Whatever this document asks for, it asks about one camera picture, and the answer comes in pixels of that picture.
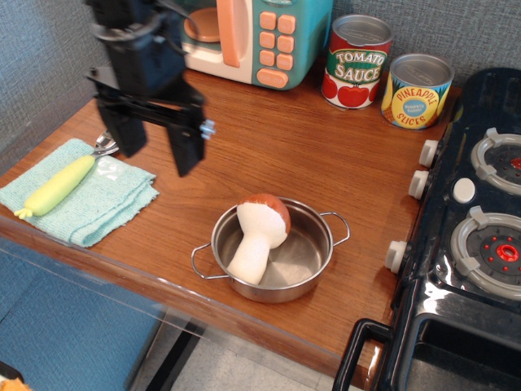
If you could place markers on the black toy stove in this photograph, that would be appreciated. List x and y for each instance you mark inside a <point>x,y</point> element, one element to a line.
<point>456,307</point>

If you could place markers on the toy microwave teal and cream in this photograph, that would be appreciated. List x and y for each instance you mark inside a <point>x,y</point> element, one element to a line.
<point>272,44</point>

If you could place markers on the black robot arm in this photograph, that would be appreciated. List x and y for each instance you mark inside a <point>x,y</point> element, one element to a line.
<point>120,15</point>

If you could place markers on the spoon with yellow-green handle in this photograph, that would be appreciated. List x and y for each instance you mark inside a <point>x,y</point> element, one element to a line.
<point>57,188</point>

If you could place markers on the light blue folded cloth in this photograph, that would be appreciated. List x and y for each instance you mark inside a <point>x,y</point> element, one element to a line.
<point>110,195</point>

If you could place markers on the stainless steel pot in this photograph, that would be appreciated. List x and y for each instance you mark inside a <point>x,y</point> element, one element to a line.
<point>294,267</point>

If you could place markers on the toy mushroom brown cap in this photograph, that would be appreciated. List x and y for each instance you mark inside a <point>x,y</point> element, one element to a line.
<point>265,222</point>

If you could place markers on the tomato sauce can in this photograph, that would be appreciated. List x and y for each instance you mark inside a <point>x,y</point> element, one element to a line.
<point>357,54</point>

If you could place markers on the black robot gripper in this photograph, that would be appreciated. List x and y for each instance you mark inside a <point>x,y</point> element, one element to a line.
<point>147,62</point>

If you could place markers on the pineapple slices can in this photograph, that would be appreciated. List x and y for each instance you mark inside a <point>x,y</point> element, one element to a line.
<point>417,88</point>

